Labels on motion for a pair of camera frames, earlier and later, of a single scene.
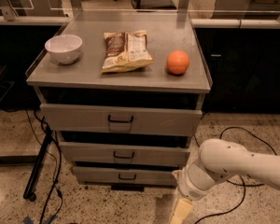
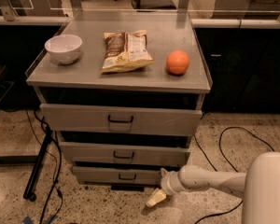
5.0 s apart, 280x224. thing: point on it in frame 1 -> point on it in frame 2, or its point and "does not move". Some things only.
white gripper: (189, 189) -> (169, 182)
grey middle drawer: (128, 152) does not move
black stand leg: (29, 190) does not move
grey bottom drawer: (125, 175) does not move
